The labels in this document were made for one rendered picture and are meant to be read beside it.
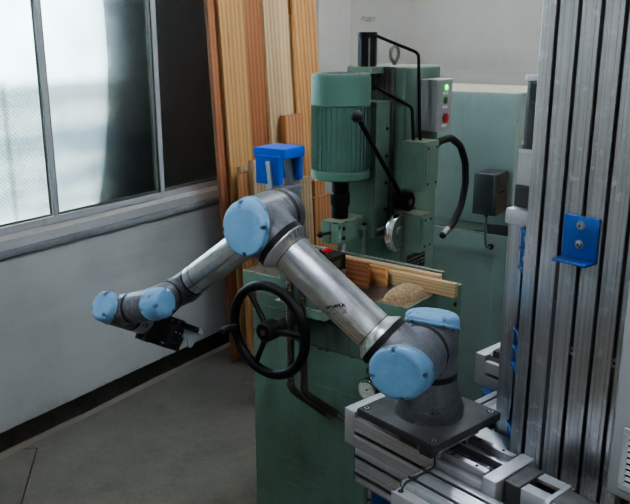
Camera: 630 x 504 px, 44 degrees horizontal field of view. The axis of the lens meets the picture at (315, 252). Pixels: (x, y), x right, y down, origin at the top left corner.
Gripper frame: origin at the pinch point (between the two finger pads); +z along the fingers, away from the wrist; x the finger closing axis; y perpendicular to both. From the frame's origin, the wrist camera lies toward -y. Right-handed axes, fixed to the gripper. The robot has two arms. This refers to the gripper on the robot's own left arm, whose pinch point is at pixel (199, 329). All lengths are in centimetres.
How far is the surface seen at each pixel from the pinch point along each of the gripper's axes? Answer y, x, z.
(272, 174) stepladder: -71, -64, 79
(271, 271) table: -24.3, -6.4, 28.8
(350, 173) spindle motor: -57, 17, 19
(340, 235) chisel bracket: -40, 14, 29
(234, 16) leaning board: -144, -119, 78
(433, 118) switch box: -85, 26, 40
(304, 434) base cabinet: 20, 10, 50
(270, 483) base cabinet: 40, -4, 62
